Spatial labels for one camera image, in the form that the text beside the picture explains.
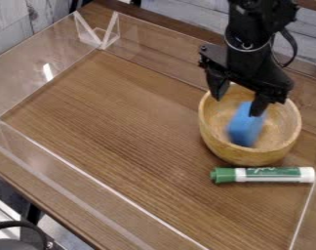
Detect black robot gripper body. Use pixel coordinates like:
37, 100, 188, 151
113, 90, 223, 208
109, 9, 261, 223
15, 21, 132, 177
198, 43, 293, 103

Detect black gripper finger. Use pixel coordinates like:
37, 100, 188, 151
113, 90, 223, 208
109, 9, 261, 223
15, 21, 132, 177
249, 94, 271, 117
205, 68, 231, 101

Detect blue rectangular block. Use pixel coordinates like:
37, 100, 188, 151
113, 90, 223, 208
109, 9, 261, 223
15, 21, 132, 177
228, 102, 267, 147

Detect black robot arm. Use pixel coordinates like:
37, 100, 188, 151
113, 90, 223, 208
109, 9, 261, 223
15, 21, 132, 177
198, 0, 299, 117

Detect light wooden bowl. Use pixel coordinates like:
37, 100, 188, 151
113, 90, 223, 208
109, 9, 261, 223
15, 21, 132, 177
198, 85, 301, 166

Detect green and white marker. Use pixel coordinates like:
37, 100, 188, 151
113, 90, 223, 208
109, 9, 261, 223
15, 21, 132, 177
210, 167, 316, 184

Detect clear acrylic tray walls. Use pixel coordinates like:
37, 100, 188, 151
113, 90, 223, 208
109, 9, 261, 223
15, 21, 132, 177
0, 5, 316, 250

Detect black metal stand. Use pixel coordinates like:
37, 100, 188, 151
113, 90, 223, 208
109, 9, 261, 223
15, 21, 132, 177
21, 203, 57, 250

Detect black cable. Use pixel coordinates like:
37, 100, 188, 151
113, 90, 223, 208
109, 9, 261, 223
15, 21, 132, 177
0, 220, 49, 250

